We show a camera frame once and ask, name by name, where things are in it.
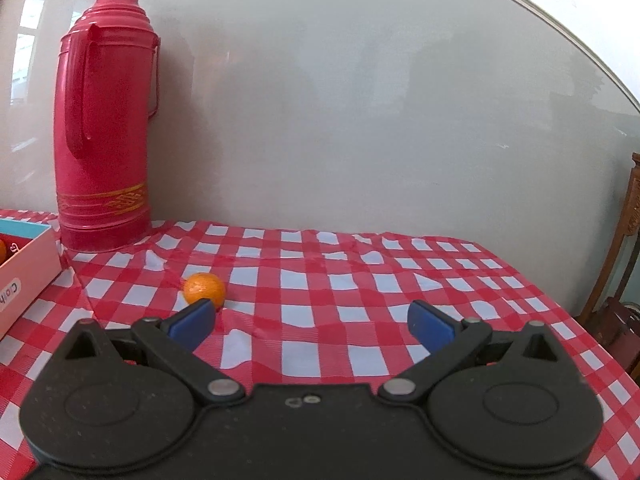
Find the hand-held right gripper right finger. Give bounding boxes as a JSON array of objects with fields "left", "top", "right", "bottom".
[{"left": 379, "top": 301, "right": 576, "bottom": 404}]

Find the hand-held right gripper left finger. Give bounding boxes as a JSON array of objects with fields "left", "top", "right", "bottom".
[{"left": 50, "top": 298, "right": 246, "bottom": 405}]

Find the colourful cardboard box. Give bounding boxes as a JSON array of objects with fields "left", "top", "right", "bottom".
[{"left": 0, "top": 217, "right": 63, "bottom": 341}]

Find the red white checkered tablecloth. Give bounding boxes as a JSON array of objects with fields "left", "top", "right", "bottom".
[{"left": 0, "top": 209, "right": 640, "bottom": 480}]

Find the wooden chair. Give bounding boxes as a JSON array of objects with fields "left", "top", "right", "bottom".
[{"left": 575, "top": 152, "right": 640, "bottom": 383}]

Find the red thermos flask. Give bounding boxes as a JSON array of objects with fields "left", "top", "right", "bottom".
[{"left": 55, "top": 0, "right": 161, "bottom": 252}]

